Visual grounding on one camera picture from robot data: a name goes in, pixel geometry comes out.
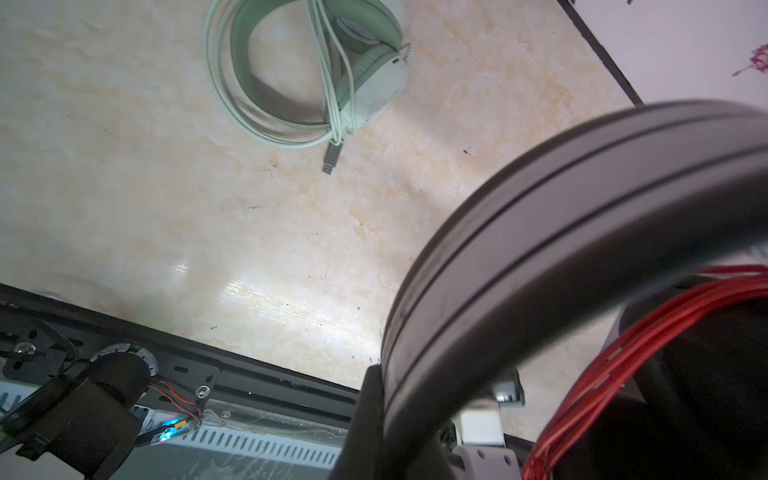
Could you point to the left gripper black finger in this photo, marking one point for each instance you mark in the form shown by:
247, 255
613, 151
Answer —
360, 456

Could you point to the black white headphones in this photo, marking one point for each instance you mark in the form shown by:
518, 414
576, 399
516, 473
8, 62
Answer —
575, 225

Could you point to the mint green white headphones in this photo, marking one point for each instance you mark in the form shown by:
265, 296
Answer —
298, 74

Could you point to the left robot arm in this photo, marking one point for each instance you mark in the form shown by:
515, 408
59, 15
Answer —
93, 414

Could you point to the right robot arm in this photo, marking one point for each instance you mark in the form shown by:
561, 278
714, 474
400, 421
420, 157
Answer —
474, 442

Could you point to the white slotted cable duct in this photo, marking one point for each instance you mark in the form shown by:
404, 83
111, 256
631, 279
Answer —
227, 440

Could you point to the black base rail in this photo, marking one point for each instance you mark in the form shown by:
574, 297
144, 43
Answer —
67, 337

